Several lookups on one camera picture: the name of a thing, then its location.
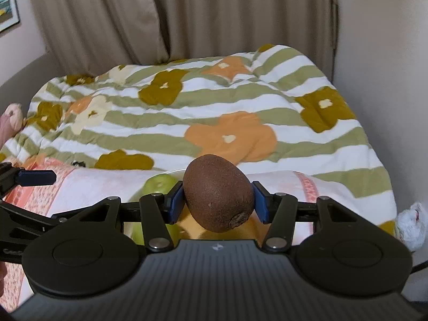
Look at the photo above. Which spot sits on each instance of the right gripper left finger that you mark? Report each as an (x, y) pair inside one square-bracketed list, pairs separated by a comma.
[(159, 209)]

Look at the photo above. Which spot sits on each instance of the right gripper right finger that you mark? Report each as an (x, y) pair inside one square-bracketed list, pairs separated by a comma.
[(279, 210)]

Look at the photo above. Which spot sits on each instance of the small green apple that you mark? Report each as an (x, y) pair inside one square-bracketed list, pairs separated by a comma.
[(161, 183), (138, 233)]

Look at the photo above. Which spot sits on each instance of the yellow apple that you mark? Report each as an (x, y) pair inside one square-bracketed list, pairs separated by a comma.
[(252, 229)]

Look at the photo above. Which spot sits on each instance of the brown kiwi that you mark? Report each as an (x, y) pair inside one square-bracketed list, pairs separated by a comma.
[(219, 196)]

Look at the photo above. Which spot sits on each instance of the person right hand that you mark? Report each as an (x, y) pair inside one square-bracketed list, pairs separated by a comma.
[(3, 272)]

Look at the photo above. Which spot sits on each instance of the pink floral cloth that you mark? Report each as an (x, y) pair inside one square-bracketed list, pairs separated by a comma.
[(78, 187)]

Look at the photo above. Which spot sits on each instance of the striped floral quilt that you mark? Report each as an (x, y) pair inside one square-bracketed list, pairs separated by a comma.
[(264, 111)]

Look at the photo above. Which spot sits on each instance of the white plastic bag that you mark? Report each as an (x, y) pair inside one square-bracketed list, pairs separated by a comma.
[(411, 227)]

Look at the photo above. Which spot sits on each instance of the pink plush toy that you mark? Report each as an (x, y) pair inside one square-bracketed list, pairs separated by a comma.
[(11, 122)]

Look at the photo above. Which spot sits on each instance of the grey bed headboard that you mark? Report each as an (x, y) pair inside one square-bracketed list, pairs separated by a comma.
[(24, 85)]

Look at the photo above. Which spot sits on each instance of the beige curtain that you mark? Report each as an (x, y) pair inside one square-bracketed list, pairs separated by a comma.
[(92, 36)]

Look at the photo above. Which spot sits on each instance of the framed picture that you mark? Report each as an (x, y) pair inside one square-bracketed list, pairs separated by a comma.
[(9, 14)]

